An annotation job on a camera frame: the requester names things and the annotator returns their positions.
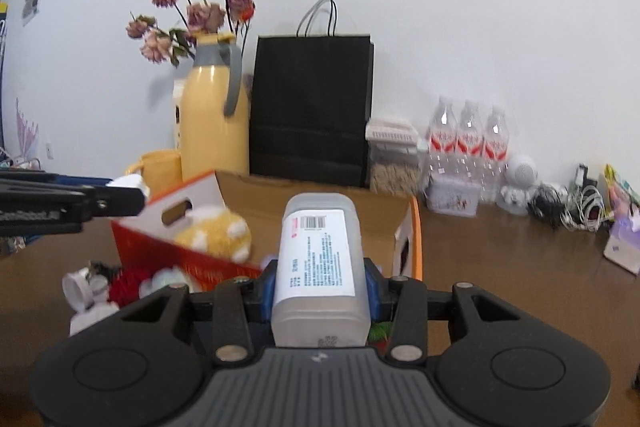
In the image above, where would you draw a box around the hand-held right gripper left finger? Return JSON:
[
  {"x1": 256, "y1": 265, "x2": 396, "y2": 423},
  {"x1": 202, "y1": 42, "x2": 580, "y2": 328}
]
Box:
[{"x1": 117, "y1": 259, "x2": 278, "y2": 363}]

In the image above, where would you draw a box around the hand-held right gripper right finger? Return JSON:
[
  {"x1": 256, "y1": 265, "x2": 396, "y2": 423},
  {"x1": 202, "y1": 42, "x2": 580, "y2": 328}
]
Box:
[{"x1": 363, "y1": 258, "x2": 524, "y2": 363}]

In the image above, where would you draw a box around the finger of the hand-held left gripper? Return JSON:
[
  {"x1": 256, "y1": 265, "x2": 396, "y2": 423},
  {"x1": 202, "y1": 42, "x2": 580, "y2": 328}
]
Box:
[
  {"x1": 0, "y1": 172, "x2": 114, "y2": 190},
  {"x1": 81, "y1": 187, "x2": 147, "y2": 224}
]

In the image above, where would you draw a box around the translucent plastic bottle white label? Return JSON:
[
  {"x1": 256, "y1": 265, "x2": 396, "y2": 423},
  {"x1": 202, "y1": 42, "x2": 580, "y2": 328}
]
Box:
[{"x1": 270, "y1": 193, "x2": 372, "y2": 349}]

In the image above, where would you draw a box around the orange cardboard box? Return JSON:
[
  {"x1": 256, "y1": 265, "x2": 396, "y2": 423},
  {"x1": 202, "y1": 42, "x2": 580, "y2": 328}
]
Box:
[{"x1": 111, "y1": 169, "x2": 423, "y2": 348}]

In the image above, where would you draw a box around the yellow mug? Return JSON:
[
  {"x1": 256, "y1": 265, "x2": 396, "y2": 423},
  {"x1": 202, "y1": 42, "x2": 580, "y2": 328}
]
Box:
[{"x1": 124, "y1": 149, "x2": 183, "y2": 200}]

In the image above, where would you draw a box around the yellow white plush toy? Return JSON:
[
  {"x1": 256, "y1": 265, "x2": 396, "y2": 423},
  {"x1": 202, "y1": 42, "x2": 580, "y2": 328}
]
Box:
[{"x1": 172, "y1": 204, "x2": 252, "y2": 264}]

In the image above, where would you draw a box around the white screw lid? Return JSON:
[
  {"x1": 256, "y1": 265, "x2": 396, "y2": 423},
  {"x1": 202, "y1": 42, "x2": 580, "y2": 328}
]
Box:
[{"x1": 62, "y1": 271, "x2": 93, "y2": 310}]

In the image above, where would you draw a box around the clear seed container white lid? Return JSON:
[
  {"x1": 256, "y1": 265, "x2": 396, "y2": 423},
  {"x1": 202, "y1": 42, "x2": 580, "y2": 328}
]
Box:
[{"x1": 366, "y1": 117, "x2": 421, "y2": 196}]

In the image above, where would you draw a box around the white printed tin box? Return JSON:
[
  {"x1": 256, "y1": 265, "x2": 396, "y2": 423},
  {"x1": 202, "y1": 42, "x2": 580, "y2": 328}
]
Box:
[{"x1": 425, "y1": 179, "x2": 482, "y2": 219}]

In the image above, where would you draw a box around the black paper bag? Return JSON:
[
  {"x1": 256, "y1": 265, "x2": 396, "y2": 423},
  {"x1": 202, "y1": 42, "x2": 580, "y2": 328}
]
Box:
[{"x1": 248, "y1": 0, "x2": 375, "y2": 188}]

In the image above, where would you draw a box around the white robot figurine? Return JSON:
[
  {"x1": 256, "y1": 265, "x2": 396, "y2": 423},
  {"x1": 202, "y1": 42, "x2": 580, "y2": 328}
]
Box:
[{"x1": 496, "y1": 153, "x2": 541, "y2": 217}]

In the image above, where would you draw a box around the black charger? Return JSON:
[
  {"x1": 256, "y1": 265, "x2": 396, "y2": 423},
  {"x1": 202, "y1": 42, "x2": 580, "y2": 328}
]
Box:
[{"x1": 574, "y1": 163, "x2": 598, "y2": 190}]

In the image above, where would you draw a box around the colourful snack packet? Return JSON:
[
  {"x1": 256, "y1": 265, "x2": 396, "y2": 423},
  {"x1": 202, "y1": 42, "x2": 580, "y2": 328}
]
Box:
[{"x1": 602, "y1": 164, "x2": 640, "y2": 220}]

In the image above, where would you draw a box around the black usb cable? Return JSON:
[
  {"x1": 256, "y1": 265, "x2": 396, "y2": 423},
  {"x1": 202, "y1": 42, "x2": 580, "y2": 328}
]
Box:
[{"x1": 87, "y1": 261, "x2": 123, "y2": 280}]

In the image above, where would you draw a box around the yellow thermos jug grey handle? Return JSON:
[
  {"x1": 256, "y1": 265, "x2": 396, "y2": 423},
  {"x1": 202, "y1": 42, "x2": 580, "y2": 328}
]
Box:
[{"x1": 180, "y1": 32, "x2": 251, "y2": 182}]

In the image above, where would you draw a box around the black cable bundle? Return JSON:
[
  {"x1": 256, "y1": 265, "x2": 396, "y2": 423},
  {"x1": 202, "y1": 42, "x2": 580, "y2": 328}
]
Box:
[{"x1": 527, "y1": 184, "x2": 571, "y2": 228}]

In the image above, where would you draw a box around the white cable bundle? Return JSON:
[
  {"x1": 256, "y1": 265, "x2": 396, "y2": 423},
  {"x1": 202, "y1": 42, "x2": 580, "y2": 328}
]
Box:
[{"x1": 560, "y1": 184, "x2": 608, "y2": 233}]

